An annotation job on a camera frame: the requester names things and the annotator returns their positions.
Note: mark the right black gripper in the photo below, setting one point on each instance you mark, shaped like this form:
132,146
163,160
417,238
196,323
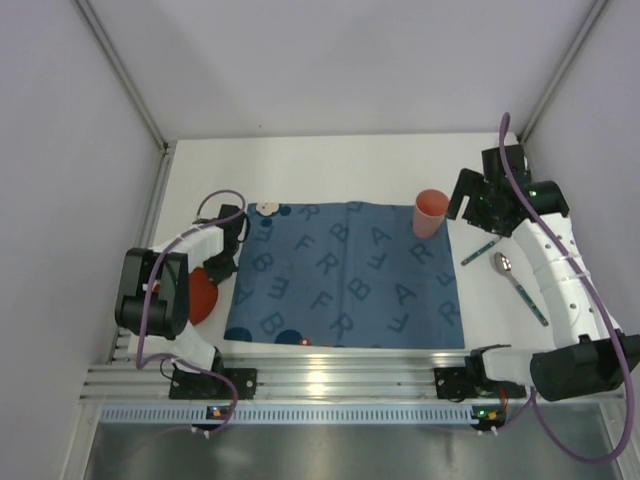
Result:
473,201

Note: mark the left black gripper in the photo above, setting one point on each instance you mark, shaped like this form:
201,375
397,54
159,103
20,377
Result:
222,267

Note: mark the red plastic plate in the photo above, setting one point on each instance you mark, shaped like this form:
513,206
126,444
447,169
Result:
203,296

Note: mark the pink plastic cup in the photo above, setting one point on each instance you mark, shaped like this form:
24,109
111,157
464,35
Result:
430,209

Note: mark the blue letter-print cloth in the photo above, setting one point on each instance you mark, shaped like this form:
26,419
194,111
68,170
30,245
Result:
350,275

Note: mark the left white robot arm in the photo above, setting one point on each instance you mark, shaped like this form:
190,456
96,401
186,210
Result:
166,290

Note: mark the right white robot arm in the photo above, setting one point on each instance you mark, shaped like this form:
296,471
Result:
588,344

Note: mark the silver metal spoon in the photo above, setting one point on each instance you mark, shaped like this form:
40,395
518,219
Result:
504,268

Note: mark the green-handled fork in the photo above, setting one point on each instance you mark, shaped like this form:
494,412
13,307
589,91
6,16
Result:
480,251

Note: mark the left aluminium frame post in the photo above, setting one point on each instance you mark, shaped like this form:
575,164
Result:
98,31

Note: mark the aluminium frame post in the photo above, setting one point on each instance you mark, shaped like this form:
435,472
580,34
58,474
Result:
98,31
593,16

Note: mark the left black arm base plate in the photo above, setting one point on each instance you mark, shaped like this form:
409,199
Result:
197,386

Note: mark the aluminium mounting rail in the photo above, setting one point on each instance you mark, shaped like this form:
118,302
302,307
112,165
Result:
336,376

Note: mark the perforated cable duct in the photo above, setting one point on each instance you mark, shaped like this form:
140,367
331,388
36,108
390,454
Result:
298,414

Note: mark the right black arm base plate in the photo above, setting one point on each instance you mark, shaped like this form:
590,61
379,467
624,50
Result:
455,384

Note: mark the right aluminium frame post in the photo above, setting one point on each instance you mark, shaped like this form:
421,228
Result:
593,16

